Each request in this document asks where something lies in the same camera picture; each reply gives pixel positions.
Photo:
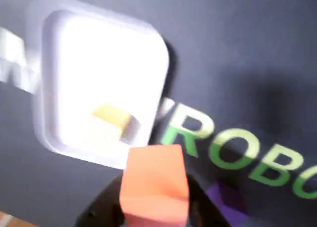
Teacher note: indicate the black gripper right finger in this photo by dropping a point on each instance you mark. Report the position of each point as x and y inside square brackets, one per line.
[208, 212]

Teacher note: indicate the orange wooden cube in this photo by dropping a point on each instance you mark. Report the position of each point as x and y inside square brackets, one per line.
[153, 182]

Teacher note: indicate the black mat with lettering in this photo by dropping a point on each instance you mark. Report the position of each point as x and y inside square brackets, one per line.
[247, 51]

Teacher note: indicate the white metal tray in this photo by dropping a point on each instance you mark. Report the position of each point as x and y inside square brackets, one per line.
[99, 63]

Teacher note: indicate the purple wooden cube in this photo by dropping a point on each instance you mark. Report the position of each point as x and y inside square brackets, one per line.
[224, 199]

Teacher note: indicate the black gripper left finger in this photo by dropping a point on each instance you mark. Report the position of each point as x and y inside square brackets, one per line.
[101, 209]

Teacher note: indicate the yellow wooden cube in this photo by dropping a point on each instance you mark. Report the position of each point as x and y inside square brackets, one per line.
[111, 114]

